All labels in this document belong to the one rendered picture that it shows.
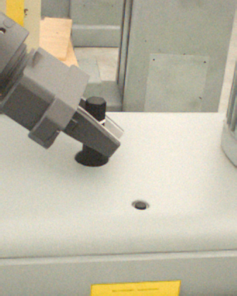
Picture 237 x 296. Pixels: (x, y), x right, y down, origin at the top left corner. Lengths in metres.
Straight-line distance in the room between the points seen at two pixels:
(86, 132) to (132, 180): 0.07
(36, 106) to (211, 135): 0.24
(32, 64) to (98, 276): 0.22
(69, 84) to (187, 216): 0.18
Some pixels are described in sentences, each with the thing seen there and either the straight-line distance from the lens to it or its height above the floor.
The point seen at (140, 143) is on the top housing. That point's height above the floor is 1.89.
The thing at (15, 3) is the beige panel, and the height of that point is 1.52.
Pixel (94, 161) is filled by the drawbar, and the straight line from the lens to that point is 0.73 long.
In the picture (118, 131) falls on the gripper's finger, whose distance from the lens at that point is 0.73.
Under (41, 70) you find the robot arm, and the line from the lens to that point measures 0.70.
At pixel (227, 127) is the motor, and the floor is 1.92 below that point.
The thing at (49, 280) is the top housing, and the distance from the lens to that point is 0.66.
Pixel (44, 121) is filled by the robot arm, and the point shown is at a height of 1.96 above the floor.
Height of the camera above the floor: 2.25
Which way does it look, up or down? 30 degrees down
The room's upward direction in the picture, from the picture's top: 6 degrees clockwise
